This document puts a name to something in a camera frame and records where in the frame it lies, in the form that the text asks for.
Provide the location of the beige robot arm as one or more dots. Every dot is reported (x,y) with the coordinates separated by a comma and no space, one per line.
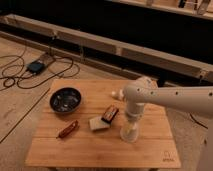
(197,100)

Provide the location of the beige sponge block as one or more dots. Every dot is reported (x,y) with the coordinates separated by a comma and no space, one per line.
(96,123)

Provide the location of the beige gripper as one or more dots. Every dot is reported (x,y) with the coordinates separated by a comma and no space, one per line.
(133,113)

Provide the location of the wooden bamboo table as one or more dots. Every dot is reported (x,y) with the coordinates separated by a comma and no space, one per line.
(83,148)

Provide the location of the dark ceramic bowl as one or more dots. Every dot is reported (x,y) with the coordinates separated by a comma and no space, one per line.
(65,100)

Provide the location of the red-brown pocket knife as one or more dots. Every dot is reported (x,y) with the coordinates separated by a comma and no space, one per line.
(68,130)

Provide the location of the long wooden shelf frame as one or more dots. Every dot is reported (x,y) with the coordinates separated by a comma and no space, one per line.
(181,66)

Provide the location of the brown chocolate bar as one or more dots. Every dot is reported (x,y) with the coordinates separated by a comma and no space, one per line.
(109,114)

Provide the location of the blue power adapter box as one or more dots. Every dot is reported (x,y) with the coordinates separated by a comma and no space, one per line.
(35,67)

